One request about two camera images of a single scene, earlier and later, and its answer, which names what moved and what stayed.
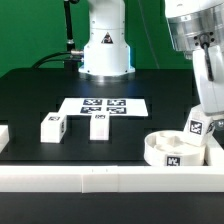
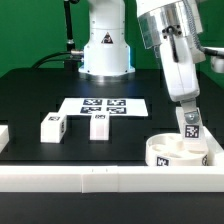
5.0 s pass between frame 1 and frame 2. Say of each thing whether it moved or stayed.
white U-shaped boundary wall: stayed
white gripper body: moved
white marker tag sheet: stayed
